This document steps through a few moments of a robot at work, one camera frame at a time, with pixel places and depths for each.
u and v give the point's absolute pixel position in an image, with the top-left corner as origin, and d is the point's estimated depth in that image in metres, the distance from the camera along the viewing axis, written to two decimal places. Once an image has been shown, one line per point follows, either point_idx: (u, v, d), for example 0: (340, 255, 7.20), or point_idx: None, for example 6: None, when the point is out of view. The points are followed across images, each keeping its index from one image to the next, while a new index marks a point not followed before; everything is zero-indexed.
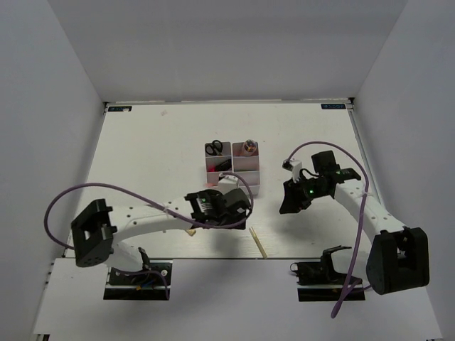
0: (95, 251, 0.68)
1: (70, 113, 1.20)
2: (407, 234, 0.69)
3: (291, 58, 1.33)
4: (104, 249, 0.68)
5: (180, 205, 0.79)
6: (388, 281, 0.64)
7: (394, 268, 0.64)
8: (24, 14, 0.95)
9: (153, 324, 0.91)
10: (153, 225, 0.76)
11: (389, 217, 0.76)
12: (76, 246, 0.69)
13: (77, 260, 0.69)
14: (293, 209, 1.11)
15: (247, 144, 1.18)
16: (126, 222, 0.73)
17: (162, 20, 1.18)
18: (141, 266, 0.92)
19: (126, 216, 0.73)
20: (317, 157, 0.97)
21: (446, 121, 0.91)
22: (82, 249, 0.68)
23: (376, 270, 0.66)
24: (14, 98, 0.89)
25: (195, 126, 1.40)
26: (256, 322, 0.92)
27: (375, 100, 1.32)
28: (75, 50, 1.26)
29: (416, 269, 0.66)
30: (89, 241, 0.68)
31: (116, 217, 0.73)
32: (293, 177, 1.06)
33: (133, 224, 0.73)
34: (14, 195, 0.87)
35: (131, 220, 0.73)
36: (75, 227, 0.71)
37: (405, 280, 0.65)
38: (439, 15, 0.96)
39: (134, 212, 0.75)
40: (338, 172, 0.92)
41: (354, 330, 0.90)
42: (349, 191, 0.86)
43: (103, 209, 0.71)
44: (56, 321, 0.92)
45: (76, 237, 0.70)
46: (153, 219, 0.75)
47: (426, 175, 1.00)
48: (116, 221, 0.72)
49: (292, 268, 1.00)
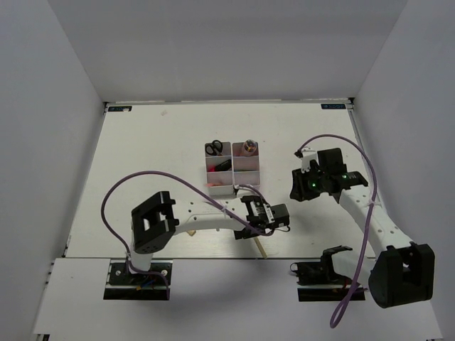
0: (155, 241, 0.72)
1: (70, 113, 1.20)
2: (414, 250, 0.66)
3: (291, 58, 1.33)
4: (163, 239, 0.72)
5: (237, 207, 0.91)
6: (391, 297, 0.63)
7: (399, 284, 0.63)
8: (23, 14, 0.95)
9: (153, 324, 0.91)
10: (210, 222, 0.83)
11: (396, 232, 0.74)
12: (136, 233, 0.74)
13: (136, 247, 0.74)
14: (296, 198, 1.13)
15: (247, 144, 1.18)
16: (186, 216, 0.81)
17: (162, 20, 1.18)
18: (150, 266, 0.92)
19: (187, 211, 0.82)
20: (323, 155, 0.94)
21: (446, 121, 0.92)
22: (143, 237, 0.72)
23: (379, 284, 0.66)
24: (13, 97, 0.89)
25: (195, 126, 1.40)
26: (257, 321, 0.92)
27: (375, 100, 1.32)
28: (75, 50, 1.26)
29: (420, 284, 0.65)
30: (151, 230, 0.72)
31: (180, 212, 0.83)
32: (303, 167, 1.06)
33: (193, 218, 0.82)
34: (14, 195, 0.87)
35: (192, 215, 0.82)
36: (137, 214, 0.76)
37: (408, 295, 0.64)
38: (439, 14, 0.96)
39: (195, 208, 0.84)
40: (345, 176, 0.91)
41: (355, 331, 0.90)
42: (355, 199, 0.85)
43: (167, 201, 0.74)
44: (56, 322, 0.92)
45: (138, 225, 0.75)
46: (211, 217, 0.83)
47: (426, 175, 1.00)
48: (179, 214, 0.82)
49: (292, 268, 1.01)
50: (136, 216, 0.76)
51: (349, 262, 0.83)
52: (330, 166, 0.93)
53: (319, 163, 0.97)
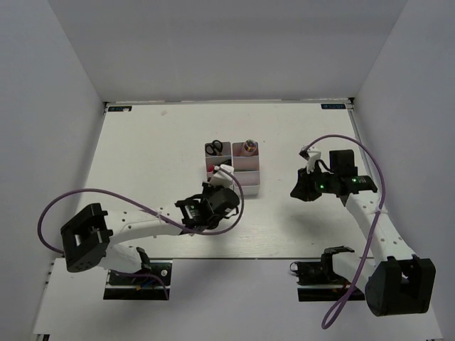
0: (89, 256, 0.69)
1: (70, 113, 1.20)
2: (414, 263, 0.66)
3: (291, 57, 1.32)
4: (98, 252, 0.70)
5: (171, 211, 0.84)
6: (385, 305, 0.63)
7: (395, 295, 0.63)
8: (23, 13, 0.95)
9: (153, 324, 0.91)
10: (146, 229, 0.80)
11: (399, 243, 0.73)
12: (68, 250, 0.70)
13: (68, 265, 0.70)
14: (299, 197, 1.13)
15: (248, 144, 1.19)
16: (120, 226, 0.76)
17: (161, 19, 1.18)
18: (141, 265, 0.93)
19: (121, 220, 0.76)
20: (335, 156, 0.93)
21: (447, 120, 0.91)
22: (76, 253, 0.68)
23: (375, 292, 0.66)
24: (13, 97, 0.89)
25: (195, 126, 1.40)
26: (256, 321, 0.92)
27: (376, 100, 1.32)
28: (75, 50, 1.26)
29: (416, 297, 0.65)
30: (84, 244, 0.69)
31: (113, 222, 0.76)
32: (308, 167, 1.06)
33: (128, 227, 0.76)
34: (14, 196, 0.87)
35: (126, 224, 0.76)
36: (67, 231, 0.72)
37: (402, 307, 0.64)
38: (439, 14, 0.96)
39: (129, 217, 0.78)
40: (355, 179, 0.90)
41: (354, 331, 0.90)
42: (362, 205, 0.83)
43: (99, 213, 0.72)
44: (56, 322, 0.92)
45: (69, 241, 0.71)
46: (148, 224, 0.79)
47: (426, 175, 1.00)
48: (112, 224, 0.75)
49: (292, 268, 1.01)
50: (65, 234, 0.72)
51: (348, 266, 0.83)
52: (340, 168, 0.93)
53: (330, 164, 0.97)
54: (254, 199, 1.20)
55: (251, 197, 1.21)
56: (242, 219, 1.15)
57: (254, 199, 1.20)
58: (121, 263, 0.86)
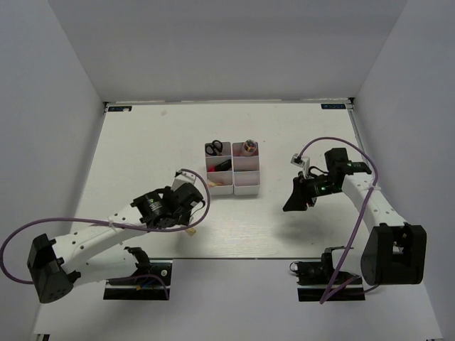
0: (55, 286, 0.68)
1: (70, 112, 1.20)
2: (407, 231, 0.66)
3: (291, 57, 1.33)
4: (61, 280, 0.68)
5: (127, 214, 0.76)
6: (379, 273, 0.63)
7: (389, 261, 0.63)
8: (24, 14, 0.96)
9: (152, 324, 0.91)
10: (102, 244, 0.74)
11: (391, 213, 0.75)
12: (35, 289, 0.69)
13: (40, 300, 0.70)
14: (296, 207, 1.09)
15: (248, 144, 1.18)
16: (72, 250, 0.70)
17: (161, 19, 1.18)
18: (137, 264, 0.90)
19: (70, 244, 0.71)
20: (329, 153, 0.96)
21: (446, 118, 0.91)
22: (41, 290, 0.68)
23: (370, 261, 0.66)
24: (13, 97, 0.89)
25: (195, 126, 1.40)
26: (256, 322, 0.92)
27: (375, 100, 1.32)
28: (75, 50, 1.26)
29: (411, 266, 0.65)
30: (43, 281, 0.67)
31: (62, 246, 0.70)
32: (303, 173, 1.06)
33: (81, 249, 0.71)
34: (14, 195, 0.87)
35: (77, 245, 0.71)
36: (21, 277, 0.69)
37: (397, 275, 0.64)
38: (439, 13, 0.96)
39: (79, 238, 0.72)
40: (349, 164, 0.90)
41: (353, 331, 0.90)
42: (356, 183, 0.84)
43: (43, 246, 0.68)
44: (57, 321, 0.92)
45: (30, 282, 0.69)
46: (101, 238, 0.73)
47: (426, 175, 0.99)
48: (62, 251, 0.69)
49: (292, 268, 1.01)
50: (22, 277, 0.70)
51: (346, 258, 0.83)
52: (334, 158, 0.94)
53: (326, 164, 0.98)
54: (254, 199, 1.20)
55: (251, 197, 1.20)
56: (242, 219, 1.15)
57: (254, 199, 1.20)
58: (110, 275, 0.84)
